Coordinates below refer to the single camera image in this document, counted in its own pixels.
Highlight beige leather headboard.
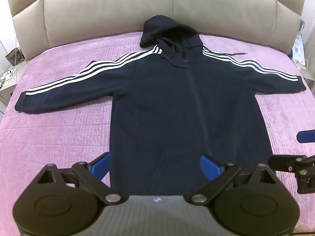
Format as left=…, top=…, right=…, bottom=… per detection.
left=5, top=0, right=309, bottom=61

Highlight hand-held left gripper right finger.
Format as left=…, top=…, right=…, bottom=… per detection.
left=187, top=154, right=278, bottom=205

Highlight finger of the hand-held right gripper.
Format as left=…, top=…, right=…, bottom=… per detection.
left=268, top=154, right=308, bottom=173
left=296, top=131, right=315, bottom=143

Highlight tangled cables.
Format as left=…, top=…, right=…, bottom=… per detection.
left=0, top=69, right=17, bottom=88

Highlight navy hoodie with white stripes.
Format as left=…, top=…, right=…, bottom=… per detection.
left=14, top=15, right=307, bottom=197

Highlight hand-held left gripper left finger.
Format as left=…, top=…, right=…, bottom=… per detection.
left=37, top=152, right=124, bottom=205

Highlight pink quilted blanket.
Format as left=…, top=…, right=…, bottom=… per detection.
left=0, top=30, right=315, bottom=236

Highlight white cable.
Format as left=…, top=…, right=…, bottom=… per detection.
left=292, top=58, right=315, bottom=82

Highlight white nightstand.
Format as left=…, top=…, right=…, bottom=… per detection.
left=0, top=59, right=26, bottom=107

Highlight patterned brown pouch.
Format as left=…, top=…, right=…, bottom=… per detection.
left=5, top=48, right=26, bottom=66

